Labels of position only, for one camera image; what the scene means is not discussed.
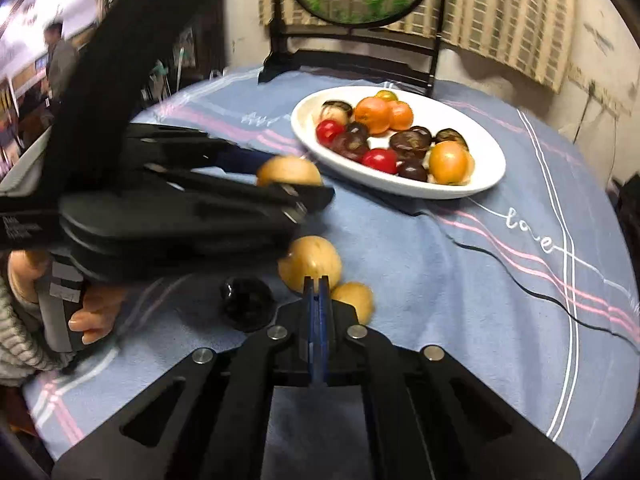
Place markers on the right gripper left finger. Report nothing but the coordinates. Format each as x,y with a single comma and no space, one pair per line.
207,417

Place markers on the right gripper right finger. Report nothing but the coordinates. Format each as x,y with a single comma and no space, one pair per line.
427,416

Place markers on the small yellow fruit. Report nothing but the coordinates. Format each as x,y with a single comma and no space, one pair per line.
359,296

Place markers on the beige round fruit back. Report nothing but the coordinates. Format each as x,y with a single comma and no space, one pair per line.
310,257

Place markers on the red cherry tomato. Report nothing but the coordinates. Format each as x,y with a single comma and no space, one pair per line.
327,130
381,159

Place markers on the yellow orange fruit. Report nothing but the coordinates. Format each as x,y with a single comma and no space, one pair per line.
448,163

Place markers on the dark small fruit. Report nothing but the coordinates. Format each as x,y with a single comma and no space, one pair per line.
358,129

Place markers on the dark brown fruit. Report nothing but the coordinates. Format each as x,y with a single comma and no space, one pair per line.
411,144

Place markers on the large dark fruit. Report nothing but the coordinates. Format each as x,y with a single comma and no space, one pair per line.
450,135

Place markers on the orange tangerine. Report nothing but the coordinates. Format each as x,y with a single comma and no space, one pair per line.
374,113

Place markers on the large beige apple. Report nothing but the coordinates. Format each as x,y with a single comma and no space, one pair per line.
336,110

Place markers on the dark round fruit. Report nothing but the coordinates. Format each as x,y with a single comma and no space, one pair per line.
413,170

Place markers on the dark maroon fruit front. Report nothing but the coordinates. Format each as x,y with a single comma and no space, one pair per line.
352,146

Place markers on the person left hand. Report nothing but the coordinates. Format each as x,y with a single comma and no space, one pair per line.
102,303

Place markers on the blue striped tablecloth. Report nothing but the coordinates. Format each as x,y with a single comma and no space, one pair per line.
528,285

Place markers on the grey knit sleeve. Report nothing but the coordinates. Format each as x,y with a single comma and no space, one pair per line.
24,351

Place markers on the dark wooden cabinet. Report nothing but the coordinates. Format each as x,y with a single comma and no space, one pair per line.
199,52

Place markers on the white oval plate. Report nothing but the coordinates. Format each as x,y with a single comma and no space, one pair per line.
490,163

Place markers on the round fish screen stand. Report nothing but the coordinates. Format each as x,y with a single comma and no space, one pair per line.
371,22

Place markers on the checkered beige curtain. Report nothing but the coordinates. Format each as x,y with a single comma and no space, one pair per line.
533,37

